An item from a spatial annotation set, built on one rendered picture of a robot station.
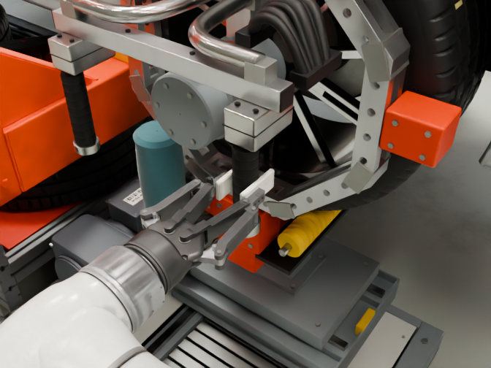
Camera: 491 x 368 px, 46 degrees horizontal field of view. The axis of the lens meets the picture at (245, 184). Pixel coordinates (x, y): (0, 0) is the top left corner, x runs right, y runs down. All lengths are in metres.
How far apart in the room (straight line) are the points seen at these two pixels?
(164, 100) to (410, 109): 0.37
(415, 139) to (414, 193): 1.30
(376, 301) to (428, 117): 0.77
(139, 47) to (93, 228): 0.65
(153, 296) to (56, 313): 0.11
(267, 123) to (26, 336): 0.37
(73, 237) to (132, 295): 0.76
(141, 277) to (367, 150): 0.44
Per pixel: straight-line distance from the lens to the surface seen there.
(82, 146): 1.01
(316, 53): 0.76
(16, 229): 1.65
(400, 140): 0.88
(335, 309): 1.43
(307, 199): 1.04
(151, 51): 0.82
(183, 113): 0.90
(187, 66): 0.78
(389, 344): 1.58
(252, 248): 1.20
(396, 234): 1.98
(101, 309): 0.60
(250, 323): 1.46
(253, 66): 0.70
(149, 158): 1.06
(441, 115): 0.87
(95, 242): 1.35
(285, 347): 1.43
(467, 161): 2.38
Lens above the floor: 1.32
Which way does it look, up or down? 39 degrees down
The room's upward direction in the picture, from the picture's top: straight up
